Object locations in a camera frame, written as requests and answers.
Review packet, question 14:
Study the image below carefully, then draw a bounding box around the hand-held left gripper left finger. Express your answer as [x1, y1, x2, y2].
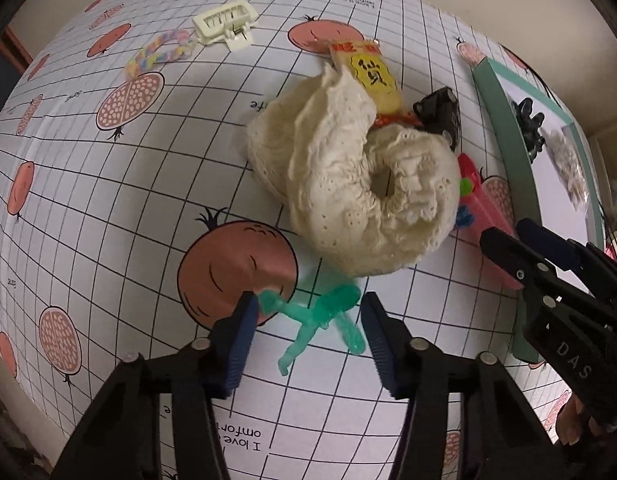
[51, 291, 262, 480]

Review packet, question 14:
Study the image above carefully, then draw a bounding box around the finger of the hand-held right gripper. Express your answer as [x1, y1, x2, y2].
[516, 218, 617, 306]
[480, 227, 559, 288]

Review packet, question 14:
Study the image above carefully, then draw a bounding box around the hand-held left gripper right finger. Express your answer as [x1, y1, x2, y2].
[359, 291, 564, 480]

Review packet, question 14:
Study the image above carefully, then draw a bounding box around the pink plastic case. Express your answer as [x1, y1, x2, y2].
[456, 152, 524, 291]

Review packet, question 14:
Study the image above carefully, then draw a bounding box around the green translucent toy figure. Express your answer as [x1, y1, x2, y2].
[258, 265, 367, 376]

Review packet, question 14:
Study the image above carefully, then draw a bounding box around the multicoloured small hair clip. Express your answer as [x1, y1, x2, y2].
[456, 176, 478, 232]

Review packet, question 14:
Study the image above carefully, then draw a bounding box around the green box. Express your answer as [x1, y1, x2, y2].
[471, 56, 609, 365]

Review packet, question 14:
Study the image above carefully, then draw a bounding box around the black hair claw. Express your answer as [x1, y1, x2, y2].
[413, 86, 462, 153]

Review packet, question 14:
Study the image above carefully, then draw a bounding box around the cream lace scrunchie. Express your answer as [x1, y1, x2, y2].
[246, 62, 462, 277]

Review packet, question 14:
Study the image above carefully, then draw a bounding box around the yellow snack packet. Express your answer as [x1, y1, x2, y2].
[313, 39, 424, 128]

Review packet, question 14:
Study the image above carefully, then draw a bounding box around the cream hair claw clip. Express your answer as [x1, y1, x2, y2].
[192, 1, 259, 52]

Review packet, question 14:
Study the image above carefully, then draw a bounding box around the person's right hand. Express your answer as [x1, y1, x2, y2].
[557, 395, 608, 441]

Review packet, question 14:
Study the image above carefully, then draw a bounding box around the bag of cotton swabs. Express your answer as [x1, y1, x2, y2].
[546, 129, 597, 211]

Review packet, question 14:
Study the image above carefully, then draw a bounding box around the black hair clip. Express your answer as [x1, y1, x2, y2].
[511, 99, 547, 163]

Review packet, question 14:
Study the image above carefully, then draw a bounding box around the fruit print grid tablecloth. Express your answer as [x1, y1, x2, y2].
[0, 0, 607, 480]

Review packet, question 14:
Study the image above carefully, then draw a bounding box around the brown wooden edge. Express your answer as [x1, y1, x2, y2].
[0, 27, 34, 76]

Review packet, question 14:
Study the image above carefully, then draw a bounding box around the pastel braided bracelet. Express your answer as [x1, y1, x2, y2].
[122, 29, 196, 80]

